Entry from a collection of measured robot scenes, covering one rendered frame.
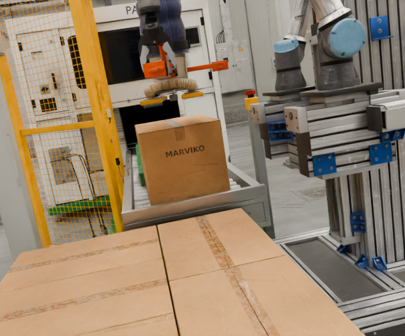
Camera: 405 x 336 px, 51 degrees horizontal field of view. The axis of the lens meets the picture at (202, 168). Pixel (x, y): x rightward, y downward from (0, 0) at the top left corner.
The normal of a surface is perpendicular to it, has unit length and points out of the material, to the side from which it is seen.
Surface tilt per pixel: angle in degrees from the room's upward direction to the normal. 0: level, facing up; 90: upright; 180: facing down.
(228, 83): 90
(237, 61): 90
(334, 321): 0
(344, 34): 97
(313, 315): 0
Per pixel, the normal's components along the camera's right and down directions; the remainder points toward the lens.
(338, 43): 0.00, 0.32
